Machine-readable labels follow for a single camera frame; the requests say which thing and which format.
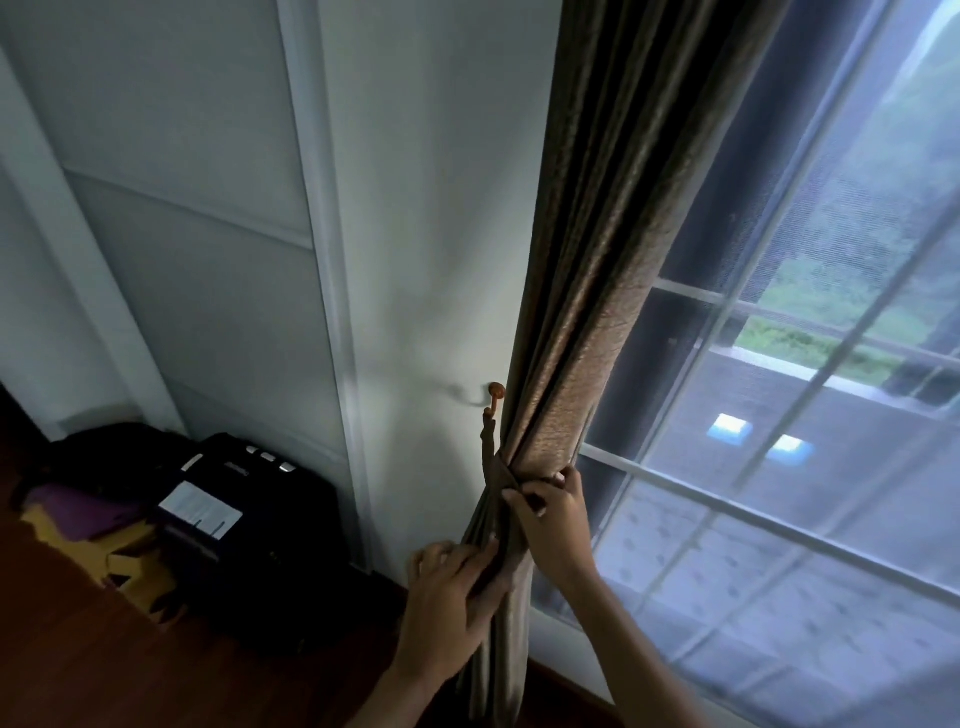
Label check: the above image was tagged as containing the purple cloth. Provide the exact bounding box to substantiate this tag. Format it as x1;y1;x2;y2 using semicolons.
21;483;145;539

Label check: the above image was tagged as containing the black bag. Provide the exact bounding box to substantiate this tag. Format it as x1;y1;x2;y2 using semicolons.
51;423;198;498

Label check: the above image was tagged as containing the white sheer curtain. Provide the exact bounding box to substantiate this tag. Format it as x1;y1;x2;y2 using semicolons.
581;0;960;728

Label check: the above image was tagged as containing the person's left hand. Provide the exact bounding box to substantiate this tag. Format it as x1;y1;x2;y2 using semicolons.
390;533;501;682

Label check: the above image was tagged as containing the person's left forearm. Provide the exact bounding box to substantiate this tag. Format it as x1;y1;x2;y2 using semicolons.
352;660;455;728

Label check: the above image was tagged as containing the white framed window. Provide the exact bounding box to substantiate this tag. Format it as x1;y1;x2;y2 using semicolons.
525;0;960;728

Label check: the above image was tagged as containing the person's right hand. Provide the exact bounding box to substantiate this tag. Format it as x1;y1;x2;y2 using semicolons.
500;464;603;592

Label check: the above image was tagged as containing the brown curtain tieback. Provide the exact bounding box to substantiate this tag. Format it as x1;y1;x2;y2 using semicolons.
478;408;543;530

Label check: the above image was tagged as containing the brown curtain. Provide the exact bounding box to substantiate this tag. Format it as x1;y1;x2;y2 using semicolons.
453;0;798;728

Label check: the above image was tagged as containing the black suitcase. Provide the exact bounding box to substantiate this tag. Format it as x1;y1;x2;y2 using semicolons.
153;431;357;650

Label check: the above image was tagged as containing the person's right forearm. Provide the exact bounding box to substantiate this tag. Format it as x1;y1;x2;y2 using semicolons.
566;573;725;728

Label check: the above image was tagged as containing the white paper tag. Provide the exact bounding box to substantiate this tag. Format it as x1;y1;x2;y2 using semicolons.
158;481;246;540

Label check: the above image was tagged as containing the white panelled sliding door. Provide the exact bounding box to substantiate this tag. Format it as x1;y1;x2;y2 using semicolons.
0;0;370;575

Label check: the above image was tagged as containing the yellow cardboard piece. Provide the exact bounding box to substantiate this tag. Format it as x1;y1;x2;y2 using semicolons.
20;508;190;625

